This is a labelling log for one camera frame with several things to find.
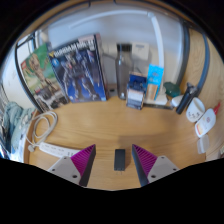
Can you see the small blue white box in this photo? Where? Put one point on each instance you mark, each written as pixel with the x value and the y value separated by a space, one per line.
pixel 135 93

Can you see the white red-capped lotion bottle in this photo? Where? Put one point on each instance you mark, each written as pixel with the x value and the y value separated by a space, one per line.
pixel 205 121

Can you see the dark green small object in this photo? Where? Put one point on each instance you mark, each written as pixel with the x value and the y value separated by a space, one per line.
pixel 172 89

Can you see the clear plastic container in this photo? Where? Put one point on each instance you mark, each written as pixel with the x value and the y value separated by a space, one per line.
pixel 203 144

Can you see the black charger block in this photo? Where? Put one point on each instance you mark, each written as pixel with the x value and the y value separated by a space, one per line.
pixel 119 159

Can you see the white mug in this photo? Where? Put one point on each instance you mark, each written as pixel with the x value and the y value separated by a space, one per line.
pixel 195 110

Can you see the white power strip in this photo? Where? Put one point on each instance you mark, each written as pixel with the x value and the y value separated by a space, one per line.
pixel 55 149

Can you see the black slim bottle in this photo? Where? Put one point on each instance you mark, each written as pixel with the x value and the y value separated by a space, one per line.
pixel 186 98

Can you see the bed with blue bedding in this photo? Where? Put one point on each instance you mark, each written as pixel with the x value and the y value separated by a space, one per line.
pixel 13 123

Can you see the dark grey metal frame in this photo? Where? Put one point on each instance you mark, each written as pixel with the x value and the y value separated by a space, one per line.
pixel 204 66

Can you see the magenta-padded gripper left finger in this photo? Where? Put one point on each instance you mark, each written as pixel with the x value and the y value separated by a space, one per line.
pixel 61 168

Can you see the light blue packet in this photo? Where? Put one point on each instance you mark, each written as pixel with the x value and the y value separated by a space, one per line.
pixel 155 75

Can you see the dark clear drink bottle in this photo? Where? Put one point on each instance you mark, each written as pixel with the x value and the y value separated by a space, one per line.
pixel 123 70

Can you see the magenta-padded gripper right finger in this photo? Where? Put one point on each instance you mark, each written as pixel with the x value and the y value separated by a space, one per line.
pixel 163 166

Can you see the blue robot model kit box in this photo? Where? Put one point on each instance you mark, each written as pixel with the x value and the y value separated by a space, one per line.
pixel 78 70

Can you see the green tree figure toy box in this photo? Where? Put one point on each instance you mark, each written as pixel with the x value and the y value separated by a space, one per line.
pixel 38 71

